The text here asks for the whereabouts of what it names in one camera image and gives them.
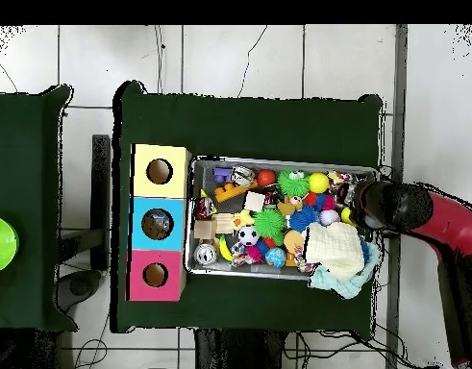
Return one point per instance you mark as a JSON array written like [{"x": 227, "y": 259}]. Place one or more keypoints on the cream yellow cloth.
[{"x": 335, "y": 250}]

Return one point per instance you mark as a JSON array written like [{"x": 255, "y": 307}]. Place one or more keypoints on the mint green cloth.
[{"x": 351, "y": 288}]

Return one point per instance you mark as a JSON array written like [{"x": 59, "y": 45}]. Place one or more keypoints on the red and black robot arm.
[{"x": 428, "y": 215}]

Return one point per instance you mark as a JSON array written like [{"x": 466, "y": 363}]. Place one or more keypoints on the wooden box with three holes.
[{"x": 178, "y": 173}]

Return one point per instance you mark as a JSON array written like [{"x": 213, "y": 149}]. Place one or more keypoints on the clear mesh bin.
[{"x": 220, "y": 270}]

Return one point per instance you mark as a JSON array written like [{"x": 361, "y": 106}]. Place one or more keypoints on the crushed silver can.
[{"x": 244, "y": 177}]

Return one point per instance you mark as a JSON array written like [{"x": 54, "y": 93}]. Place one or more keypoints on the black and white soccer ball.
[{"x": 248, "y": 235}]

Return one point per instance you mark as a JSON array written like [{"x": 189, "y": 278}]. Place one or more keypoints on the green spiky ball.
[
  {"x": 268, "y": 224},
  {"x": 293, "y": 184}
]

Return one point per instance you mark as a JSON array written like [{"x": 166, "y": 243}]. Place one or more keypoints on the orange red ball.
[{"x": 266, "y": 177}]

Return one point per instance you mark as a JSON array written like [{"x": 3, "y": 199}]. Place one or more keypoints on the blue spiky ball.
[{"x": 302, "y": 219}]

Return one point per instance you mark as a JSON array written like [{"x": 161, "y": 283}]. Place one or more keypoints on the dark green table cloth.
[
  {"x": 28, "y": 154},
  {"x": 251, "y": 123}
]

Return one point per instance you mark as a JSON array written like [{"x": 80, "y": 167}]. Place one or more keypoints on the plain yellow ball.
[{"x": 319, "y": 182}]

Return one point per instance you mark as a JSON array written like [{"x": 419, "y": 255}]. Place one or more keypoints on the white baseball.
[{"x": 329, "y": 217}]

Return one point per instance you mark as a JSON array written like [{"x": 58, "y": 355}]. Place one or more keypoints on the yellow smiley face ball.
[{"x": 346, "y": 216}]

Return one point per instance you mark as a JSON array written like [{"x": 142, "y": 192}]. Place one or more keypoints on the bright green bowl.
[{"x": 1, "y": 244}]

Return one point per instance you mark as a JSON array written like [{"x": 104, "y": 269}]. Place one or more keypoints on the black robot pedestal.
[{"x": 235, "y": 354}]

